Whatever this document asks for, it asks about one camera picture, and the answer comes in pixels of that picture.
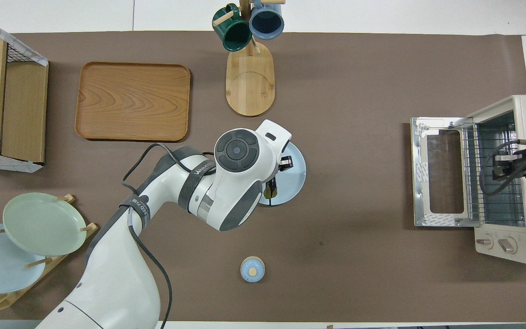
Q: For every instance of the white toaster oven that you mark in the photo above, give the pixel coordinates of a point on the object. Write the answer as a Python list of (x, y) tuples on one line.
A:
[(496, 249)]

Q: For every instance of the blue mug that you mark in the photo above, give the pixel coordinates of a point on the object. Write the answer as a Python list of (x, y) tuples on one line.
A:
[(266, 23)]

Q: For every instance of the wooden mug tree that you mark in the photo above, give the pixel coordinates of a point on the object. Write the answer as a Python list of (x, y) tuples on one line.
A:
[(250, 87)]

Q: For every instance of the pale green racked plate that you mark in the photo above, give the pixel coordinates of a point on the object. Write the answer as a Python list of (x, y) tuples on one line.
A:
[(44, 224)]

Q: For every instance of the brown table mat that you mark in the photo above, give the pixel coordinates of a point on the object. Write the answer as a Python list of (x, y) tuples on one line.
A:
[(336, 183)]

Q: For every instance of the dark green mug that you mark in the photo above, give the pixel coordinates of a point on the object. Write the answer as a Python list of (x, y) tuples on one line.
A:
[(233, 34)]

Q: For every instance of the wooden plate rack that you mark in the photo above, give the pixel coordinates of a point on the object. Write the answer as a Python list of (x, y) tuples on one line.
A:
[(71, 246)]

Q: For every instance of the wooden tray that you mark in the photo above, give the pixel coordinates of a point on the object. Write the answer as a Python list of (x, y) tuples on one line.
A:
[(130, 103)]

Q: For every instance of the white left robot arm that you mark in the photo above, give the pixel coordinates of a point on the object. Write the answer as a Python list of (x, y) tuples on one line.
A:
[(107, 274)]

